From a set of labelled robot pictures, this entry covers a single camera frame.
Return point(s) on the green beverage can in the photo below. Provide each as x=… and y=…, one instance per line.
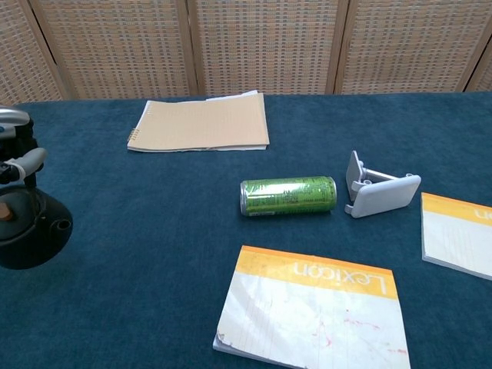
x=288, y=196

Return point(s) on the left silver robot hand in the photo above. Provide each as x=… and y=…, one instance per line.
x=17, y=150

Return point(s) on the grey folding phone stand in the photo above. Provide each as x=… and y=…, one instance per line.
x=378, y=196

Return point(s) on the blue velvet tablecloth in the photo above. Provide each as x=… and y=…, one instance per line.
x=153, y=307

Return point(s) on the woven wooden folding screen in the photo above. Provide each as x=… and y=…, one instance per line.
x=265, y=46

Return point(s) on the brown spiral notebook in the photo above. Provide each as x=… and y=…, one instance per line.
x=203, y=125

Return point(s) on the Lexicon yellow white notepad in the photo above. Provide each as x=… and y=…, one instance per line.
x=307, y=315

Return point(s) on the small black teapot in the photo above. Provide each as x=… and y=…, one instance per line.
x=27, y=234

